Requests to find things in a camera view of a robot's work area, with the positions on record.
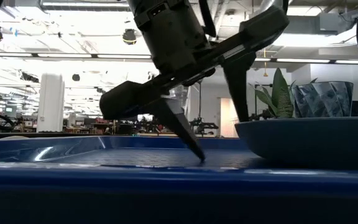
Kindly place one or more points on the small black ceiling speaker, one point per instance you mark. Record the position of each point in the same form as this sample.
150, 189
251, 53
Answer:
150, 75
76, 77

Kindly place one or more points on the lit doorway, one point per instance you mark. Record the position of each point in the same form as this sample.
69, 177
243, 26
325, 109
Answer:
228, 116

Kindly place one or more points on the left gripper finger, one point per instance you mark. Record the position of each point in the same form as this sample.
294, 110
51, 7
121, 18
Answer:
182, 127
238, 81

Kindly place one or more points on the yellow ceiling pendant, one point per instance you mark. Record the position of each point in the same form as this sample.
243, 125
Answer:
265, 73

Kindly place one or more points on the ceiling light strip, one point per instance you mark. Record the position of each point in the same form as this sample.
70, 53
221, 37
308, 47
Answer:
67, 55
322, 61

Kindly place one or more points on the blue round plate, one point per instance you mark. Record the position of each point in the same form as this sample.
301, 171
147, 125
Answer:
306, 140

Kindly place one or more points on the green leafy plant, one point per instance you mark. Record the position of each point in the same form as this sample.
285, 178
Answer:
280, 96

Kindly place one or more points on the black background robot arm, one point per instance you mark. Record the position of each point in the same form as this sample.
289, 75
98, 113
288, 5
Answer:
204, 126

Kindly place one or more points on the blue plastic tray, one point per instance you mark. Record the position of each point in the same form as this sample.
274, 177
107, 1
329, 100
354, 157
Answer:
135, 193

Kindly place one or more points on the white building column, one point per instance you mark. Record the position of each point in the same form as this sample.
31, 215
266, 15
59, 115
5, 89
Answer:
51, 102

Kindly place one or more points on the black aluminium table frame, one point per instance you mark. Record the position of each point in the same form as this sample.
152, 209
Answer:
42, 135

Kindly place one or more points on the dark blue faceted cup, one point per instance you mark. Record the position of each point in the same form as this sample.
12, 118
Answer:
322, 99

